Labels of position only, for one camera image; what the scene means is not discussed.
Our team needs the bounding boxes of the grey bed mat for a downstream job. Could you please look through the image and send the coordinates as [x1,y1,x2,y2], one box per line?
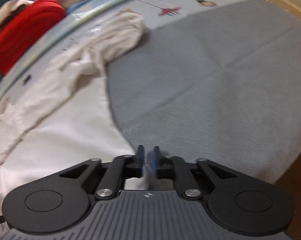
[108,0,301,183]

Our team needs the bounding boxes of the red folded blanket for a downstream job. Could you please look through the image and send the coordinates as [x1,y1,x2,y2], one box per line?
[0,0,66,75]

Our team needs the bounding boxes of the white garment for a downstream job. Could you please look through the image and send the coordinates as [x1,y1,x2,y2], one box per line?
[0,12,145,214]

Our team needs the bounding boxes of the printed light blue bedsheet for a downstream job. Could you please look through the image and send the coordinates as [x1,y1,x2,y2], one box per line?
[0,0,253,113]

